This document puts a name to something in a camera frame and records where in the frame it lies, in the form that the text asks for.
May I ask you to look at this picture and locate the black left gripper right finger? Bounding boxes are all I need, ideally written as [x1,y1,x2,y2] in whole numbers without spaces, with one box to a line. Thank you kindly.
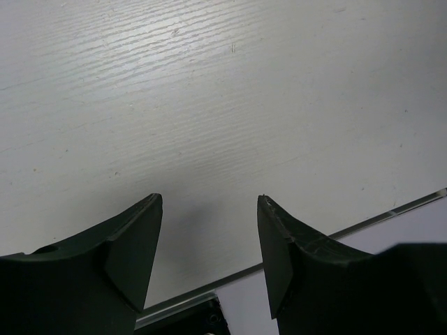
[257,195,446,334]

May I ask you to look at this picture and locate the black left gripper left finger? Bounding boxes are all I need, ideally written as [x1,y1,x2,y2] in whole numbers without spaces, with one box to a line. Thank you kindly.
[1,193,163,334]

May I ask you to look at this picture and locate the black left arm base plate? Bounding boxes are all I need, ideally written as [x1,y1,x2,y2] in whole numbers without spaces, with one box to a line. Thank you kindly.
[134,297,230,335]

